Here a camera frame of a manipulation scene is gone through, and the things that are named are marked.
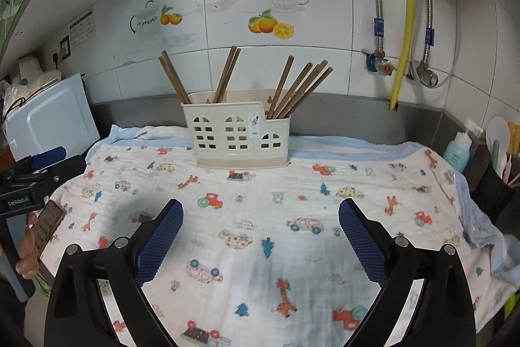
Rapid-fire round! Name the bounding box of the wooden chopstick long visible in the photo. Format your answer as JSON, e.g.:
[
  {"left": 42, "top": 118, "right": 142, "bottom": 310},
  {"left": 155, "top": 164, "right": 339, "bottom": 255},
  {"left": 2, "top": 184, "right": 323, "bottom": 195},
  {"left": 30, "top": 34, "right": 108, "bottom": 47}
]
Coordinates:
[{"left": 159, "top": 56, "right": 189, "bottom": 104}]

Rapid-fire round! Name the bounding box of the wooden chopstick pair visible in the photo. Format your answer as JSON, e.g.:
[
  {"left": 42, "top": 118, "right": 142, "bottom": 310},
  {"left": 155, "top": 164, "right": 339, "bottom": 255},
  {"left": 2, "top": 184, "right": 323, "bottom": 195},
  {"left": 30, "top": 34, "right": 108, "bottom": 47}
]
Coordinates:
[{"left": 213, "top": 46, "right": 237, "bottom": 103}]

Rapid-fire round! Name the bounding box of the white kitchen appliance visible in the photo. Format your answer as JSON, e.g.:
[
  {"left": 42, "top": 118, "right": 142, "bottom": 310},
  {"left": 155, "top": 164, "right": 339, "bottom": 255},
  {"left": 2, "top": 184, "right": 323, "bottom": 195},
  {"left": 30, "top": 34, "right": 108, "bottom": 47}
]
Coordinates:
[{"left": 13, "top": 56, "right": 62, "bottom": 92}]

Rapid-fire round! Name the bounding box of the person's left hand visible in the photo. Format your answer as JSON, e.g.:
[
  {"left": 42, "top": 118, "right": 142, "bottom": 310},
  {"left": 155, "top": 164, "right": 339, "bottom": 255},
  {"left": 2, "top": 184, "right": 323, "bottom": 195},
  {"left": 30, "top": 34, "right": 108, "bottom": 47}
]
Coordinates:
[{"left": 15, "top": 212, "right": 39, "bottom": 280}]

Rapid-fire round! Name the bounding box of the white microwave oven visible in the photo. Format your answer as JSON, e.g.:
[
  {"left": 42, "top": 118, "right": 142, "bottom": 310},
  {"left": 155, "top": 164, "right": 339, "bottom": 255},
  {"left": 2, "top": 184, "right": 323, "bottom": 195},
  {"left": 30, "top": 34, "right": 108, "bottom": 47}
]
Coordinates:
[{"left": 3, "top": 74, "right": 99, "bottom": 160}]

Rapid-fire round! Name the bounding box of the smartphone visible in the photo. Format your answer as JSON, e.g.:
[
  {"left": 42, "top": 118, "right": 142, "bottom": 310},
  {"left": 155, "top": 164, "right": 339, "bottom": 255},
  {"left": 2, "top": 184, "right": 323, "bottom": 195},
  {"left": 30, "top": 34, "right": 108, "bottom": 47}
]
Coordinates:
[{"left": 32, "top": 200, "right": 65, "bottom": 257}]

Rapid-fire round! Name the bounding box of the black utensil container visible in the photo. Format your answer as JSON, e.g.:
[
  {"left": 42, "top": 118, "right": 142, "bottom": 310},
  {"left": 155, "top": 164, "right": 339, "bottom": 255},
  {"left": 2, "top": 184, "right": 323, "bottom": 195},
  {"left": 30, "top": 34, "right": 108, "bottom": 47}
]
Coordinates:
[{"left": 471, "top": 163, "right": 520, "bottom": 239}]

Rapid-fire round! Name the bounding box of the teal soap pump bottle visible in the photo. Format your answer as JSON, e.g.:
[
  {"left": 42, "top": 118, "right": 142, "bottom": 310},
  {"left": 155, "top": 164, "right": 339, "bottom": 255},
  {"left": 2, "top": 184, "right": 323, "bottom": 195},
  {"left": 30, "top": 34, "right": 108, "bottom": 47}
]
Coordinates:
[{"left": 442, "top": 118, "right": 483, "bottom": 173}]

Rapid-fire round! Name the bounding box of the beige plastic utensil holder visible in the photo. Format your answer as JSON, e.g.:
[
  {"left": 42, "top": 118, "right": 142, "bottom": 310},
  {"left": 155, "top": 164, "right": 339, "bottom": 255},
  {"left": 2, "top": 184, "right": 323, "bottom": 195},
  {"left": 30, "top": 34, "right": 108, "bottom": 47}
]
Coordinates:
[{"left": 182, "top": 89, "right": 290, "bottom": 169}]

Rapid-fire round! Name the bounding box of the cartoon print white cloth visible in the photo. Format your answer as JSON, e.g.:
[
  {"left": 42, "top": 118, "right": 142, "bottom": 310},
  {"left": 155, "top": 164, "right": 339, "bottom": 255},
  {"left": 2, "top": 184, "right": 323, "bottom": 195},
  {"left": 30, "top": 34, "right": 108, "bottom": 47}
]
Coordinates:
[{"left": 42, "top": 128, "right": 519, "bottom": 346}]

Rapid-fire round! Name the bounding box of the white rice spoon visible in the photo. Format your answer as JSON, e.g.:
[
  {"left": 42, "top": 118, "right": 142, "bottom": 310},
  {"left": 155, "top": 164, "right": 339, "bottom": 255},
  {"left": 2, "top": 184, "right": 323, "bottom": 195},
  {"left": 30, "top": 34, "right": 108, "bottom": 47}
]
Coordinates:
[{"left": 486, "top": 116, "right": 509, "bottom": 173}]

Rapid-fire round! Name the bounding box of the chrome angle valve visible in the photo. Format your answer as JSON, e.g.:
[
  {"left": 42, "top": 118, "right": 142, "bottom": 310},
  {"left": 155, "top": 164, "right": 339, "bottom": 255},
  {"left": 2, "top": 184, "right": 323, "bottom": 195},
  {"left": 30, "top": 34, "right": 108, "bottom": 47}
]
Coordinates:
[{"left": 411, "top": 61, "right": 438, "bottom": 89}]

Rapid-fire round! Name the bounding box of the wall power socket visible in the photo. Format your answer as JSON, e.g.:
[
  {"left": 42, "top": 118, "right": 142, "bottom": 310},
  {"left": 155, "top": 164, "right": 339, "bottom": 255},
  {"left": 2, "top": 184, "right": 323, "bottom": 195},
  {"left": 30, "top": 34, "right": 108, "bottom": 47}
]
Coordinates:
[{"left": 59, "top": 35, "right": 72, "bottom": 60}]

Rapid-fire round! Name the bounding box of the yellow gas hose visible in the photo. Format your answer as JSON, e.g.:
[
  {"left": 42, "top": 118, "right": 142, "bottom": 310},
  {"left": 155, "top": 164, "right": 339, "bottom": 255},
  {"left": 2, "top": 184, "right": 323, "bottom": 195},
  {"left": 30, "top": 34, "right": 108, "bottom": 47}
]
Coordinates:
[{"left": 388, "top": 0, "right": 422, "bottom": 112}]

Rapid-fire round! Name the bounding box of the red-handled water valve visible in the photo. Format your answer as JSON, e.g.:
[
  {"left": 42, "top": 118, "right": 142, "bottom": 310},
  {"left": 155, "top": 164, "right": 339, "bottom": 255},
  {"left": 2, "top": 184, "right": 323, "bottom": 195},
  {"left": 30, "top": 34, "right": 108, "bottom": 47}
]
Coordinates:
[{"left": 362, "top": 49, "right": 395, "bottom": 77}]

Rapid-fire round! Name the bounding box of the braided metal hose right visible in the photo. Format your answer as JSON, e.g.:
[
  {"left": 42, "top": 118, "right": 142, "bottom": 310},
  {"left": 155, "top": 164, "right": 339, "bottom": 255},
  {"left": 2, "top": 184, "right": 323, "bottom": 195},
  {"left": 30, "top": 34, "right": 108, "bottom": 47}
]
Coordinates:
[{"left": 419, "top": 0, "right": 436, "bottom": 68}]

